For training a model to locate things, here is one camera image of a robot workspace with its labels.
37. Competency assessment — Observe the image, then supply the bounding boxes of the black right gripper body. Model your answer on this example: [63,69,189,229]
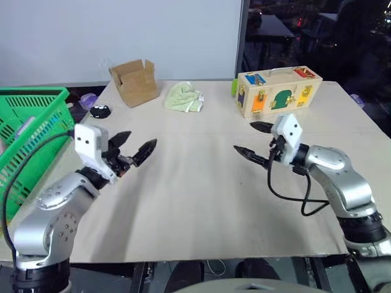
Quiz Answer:
[268,135,287,163]

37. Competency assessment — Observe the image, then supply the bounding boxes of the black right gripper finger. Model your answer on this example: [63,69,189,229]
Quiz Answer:
[249,121,274,134]
[233,145,272,169]

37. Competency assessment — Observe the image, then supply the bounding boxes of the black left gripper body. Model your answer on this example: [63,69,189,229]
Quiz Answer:
[104,143,139,178]

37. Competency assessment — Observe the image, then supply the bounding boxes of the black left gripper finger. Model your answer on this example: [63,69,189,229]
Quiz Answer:
[132,138,158,168]
[109,131,133,151]

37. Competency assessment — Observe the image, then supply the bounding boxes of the green plastic basket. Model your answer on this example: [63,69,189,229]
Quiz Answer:
[0,87,76,226]

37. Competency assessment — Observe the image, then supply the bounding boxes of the black round object white dots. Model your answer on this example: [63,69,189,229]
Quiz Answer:
[90,104,111,120]

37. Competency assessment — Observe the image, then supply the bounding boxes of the wooden lock puzzle box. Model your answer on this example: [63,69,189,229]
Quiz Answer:
[235,65,324,118]

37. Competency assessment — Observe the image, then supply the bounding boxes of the purple crumpled object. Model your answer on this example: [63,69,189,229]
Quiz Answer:
[79,92,99,109]

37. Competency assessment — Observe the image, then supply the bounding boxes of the open brown cardboard box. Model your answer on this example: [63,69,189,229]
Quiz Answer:
[109,59,161,109]

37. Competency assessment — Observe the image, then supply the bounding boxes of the light green towel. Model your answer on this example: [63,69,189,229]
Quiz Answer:
[163,81,205,114]

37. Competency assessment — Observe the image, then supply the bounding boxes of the pale purple object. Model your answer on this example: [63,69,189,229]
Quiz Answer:
[350,93,366,109]

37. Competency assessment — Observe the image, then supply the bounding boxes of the purple and white packet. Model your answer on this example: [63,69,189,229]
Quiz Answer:
[14,117,37,137]

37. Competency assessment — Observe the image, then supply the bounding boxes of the dark background table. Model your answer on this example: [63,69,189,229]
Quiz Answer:
[250,13,298,39]

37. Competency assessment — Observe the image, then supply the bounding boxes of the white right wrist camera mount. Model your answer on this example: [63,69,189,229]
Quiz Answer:
[271,114,304,167]

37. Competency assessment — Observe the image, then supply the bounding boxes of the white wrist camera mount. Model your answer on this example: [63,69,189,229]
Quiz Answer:
[271,114,304,167]
[74,123,119,186]

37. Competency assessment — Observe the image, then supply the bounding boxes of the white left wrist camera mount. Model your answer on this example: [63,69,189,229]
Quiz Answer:
[74,123,119,186]

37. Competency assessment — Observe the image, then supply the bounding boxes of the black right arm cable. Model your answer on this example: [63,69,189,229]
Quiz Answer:
[267,152,330,217]

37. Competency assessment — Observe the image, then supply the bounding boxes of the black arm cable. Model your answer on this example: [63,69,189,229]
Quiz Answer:
[267,152,330,217]
[0,131,76,266]

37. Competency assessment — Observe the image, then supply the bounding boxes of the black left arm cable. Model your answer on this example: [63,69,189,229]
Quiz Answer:
[0,131,76,266]

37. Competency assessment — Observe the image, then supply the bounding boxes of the thin white cable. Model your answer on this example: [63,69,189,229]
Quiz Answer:
[206,259,226,275]

